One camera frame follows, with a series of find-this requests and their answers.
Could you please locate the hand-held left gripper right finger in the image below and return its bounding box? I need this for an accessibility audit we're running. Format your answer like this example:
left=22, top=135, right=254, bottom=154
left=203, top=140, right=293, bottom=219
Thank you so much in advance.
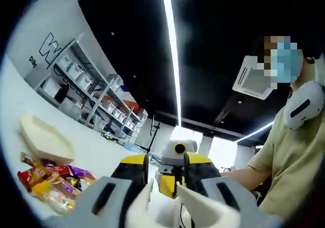
left=184, top=152, right=284, bottom=228

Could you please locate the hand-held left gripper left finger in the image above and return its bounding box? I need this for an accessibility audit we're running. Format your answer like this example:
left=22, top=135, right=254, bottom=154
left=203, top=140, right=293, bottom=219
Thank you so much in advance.
left=42, top=153, right=150, bottom=228

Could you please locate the yellow cake packet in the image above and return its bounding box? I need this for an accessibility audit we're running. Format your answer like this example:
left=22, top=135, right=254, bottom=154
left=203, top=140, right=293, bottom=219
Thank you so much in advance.
left=30, top=179, right=78, bottom=215

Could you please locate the cream hexagonal food container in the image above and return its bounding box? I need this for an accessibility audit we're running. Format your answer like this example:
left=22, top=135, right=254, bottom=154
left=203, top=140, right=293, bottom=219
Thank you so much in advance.
left=19, top=114, right=76, bottom=166

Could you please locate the black tripod stand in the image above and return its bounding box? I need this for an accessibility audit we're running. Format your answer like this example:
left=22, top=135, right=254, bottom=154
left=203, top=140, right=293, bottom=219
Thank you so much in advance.
left=148, top=114, right=161, bottom=153

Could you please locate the light blue box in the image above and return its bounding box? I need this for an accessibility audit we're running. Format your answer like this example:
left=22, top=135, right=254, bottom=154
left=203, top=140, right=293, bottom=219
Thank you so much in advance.
left=124, top=142, right=143, bottom=153

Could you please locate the person in beige shirt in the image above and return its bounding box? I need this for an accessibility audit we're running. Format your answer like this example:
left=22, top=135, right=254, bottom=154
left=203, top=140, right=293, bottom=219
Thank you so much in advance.
left=246, top=84, right=325, bottom=215

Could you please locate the ceiling light strip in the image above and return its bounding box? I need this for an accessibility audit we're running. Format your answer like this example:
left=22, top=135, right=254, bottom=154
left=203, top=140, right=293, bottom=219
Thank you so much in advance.
left=160, top=0, right=183, bottom=127
left=235, top=120, right=275, bottom=143

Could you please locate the grey metal shelf rack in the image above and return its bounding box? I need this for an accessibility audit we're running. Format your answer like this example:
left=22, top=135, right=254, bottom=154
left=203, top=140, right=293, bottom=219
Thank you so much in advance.
left=34, top=39, right=149, bottom=143

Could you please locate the grey chair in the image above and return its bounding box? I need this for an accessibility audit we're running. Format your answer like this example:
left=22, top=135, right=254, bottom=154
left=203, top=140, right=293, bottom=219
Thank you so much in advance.
left=58, top=97, right=84, bottom=121
left=40, top=78, right=59, bottom=99

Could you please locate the ceiling air conditioner unit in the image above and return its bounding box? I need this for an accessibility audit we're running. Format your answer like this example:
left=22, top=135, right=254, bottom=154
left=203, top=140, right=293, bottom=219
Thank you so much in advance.
left=232, top=55, right=273, bottom=101

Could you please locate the white worn neck device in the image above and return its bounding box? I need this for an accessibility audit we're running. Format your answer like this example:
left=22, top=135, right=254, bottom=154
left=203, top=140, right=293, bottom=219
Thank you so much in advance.
left=282, top=80, right=325, bottom=132

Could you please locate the black canister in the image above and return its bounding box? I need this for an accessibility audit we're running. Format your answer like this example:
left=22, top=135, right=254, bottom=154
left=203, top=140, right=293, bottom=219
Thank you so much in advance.
left=54, top=84, right=70, bottom=104

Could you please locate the group of white storage bins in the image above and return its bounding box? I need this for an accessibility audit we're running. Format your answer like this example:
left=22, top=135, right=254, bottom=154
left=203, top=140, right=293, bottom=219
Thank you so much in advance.
left=40, top=54, right=143, bottom=135

